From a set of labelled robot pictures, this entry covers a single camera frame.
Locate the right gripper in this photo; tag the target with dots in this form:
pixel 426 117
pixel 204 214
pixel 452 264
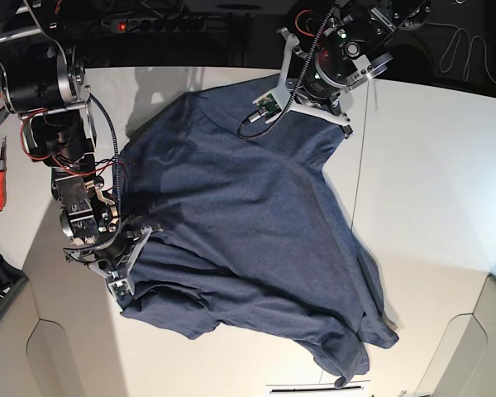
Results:
pixel 116 257

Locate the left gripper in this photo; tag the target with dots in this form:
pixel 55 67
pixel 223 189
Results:
pixel 313 96

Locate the blue grey t-shirt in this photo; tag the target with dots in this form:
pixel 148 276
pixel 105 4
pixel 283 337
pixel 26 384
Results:
pixel 248 233

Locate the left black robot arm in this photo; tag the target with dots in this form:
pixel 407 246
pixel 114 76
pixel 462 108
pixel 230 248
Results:
pixel 330 54

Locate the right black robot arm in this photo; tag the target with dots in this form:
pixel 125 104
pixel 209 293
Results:
pixel 42 81

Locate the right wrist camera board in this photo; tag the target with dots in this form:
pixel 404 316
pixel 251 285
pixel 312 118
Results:
pixel 120 288

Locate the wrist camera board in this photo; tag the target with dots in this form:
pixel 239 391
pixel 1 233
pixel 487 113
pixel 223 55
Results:
pixel 267 107
pixel 120 288

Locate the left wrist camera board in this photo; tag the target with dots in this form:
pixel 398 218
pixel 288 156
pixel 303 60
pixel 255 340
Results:
pixel 267 107

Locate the orange handled screwdriver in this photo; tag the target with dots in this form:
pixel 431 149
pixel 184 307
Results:
pixel 3 168

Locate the white power strip red switch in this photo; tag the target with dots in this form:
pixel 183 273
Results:
pixel 175 24

